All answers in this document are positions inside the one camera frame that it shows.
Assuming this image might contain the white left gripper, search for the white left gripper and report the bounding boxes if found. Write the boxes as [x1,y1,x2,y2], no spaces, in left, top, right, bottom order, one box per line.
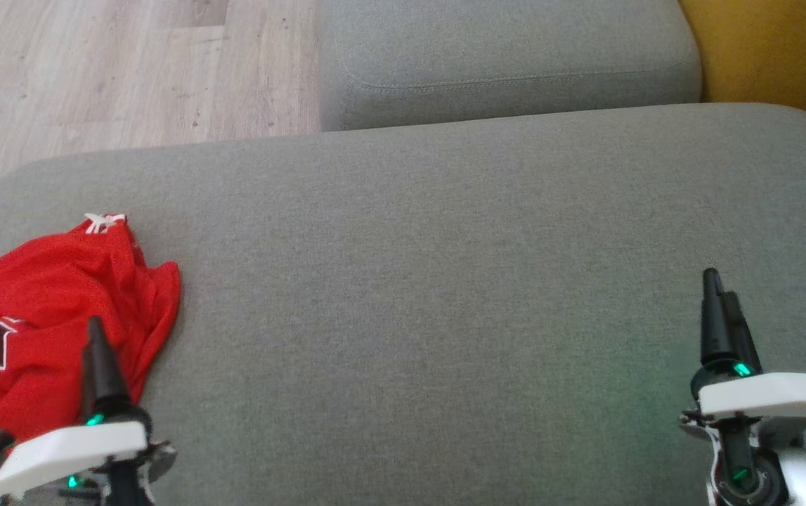
[0,316,177,501]

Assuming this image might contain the red shirt white sleeves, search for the red shirt white sleeves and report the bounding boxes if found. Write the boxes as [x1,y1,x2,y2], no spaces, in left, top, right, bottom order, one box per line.
[0,316,91,450]

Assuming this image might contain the grey stitched sofa cushion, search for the grey stitched sofa cushion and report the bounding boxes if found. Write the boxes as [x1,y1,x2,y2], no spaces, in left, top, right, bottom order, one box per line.
[318,0,703,132]

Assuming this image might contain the large grey sofa seat cushion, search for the large grey sofa seat cushion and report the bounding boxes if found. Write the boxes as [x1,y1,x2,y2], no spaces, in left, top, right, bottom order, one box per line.
[0,103,806,506]

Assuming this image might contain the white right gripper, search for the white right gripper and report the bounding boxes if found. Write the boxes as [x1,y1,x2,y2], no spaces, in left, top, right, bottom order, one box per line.
[680,268,806,429]

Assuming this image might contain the red mesh shorts white stripe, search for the red mesh shorts white stripe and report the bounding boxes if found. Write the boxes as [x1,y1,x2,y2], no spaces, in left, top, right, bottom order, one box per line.
[0,213,182,422]

